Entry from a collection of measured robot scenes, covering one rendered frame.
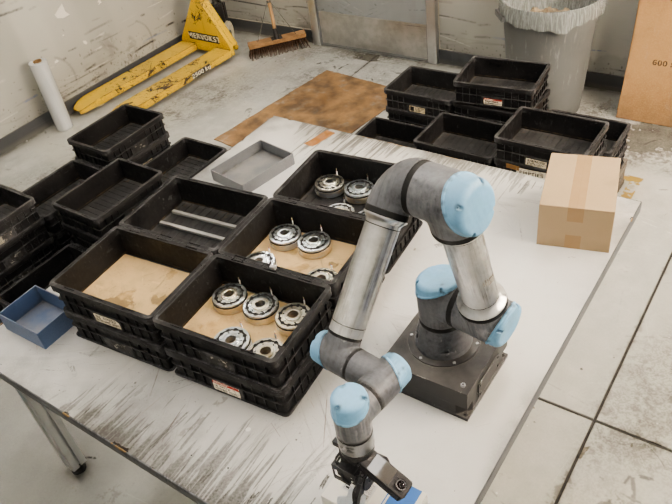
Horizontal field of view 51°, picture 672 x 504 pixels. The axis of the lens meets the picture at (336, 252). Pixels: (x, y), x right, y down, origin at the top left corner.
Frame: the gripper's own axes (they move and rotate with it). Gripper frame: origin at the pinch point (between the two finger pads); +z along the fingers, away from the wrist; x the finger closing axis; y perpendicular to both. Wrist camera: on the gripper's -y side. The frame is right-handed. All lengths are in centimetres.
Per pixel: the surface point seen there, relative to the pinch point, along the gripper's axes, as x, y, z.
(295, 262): -53, 61, -5
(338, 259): -60, 50, -5
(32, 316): -4, 135, 7
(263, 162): -109, 122, 7
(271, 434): -6.4, 36.4, 8.0
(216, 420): -3, 52, 8
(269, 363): -11.7, 35.8, -14.7
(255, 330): -25, 54, -5
